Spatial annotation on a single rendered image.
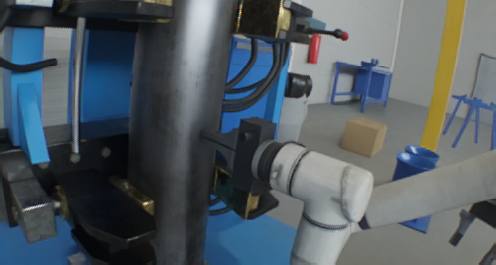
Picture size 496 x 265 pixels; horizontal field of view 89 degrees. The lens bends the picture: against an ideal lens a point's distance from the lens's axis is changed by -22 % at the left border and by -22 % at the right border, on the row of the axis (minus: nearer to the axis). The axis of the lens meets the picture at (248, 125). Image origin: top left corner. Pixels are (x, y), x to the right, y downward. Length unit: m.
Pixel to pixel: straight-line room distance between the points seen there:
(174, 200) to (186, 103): 0.22
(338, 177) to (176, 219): 0.40
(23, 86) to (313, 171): 0.62
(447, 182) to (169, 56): 0.58
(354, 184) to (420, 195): 0.18
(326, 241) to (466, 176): 0.28
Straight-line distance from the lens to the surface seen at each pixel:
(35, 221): 0.72
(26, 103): 0.75
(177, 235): 0.77
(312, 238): 0.54
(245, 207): 0.84
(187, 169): 0.69
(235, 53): 2.08
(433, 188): 0.62
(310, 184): 0.50
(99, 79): 1.06
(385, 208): 0.63
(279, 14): 0.74
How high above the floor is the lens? 0.88
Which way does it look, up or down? 14 degrees down
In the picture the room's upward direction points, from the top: 9 degrees clockwise
